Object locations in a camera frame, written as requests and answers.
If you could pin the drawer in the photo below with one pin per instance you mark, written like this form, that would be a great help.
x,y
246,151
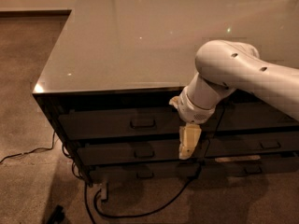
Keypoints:
x,y
153,150
79,125
265,165
168,169
249,116
252,144

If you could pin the black object on floor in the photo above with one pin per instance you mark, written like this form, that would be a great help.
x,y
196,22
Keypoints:
x,y
57,216

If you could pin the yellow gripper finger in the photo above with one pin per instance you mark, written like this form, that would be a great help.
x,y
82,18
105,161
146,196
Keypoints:
x,y
174,102
189,136

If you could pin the dark drawer cabinet counter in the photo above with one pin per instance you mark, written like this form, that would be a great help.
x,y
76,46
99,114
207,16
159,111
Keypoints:
x,y
121,54

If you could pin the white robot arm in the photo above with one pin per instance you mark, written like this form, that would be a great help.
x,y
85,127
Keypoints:
x,y
222,68

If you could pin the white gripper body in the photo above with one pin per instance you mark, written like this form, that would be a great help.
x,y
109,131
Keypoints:
x,y
193,110

